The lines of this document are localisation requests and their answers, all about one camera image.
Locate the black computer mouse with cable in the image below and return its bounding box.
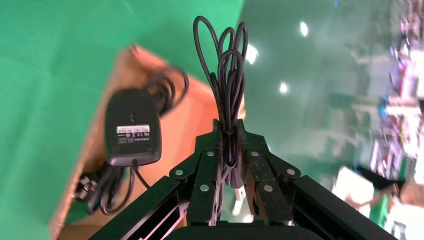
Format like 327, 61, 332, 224
104, 67, 190, 190

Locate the thin black USB cable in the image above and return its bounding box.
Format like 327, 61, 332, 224
193, 15, 249, 203

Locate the thick black power cable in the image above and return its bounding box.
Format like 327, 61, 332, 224
73, 162, 137, 216

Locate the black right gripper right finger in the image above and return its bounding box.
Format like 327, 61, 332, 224
236, 119, 398, 240

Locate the open brown cardboard box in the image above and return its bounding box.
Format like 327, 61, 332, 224
47, 44, 248, 240

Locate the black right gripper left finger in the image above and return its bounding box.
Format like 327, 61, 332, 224
89, 119, 223, 240

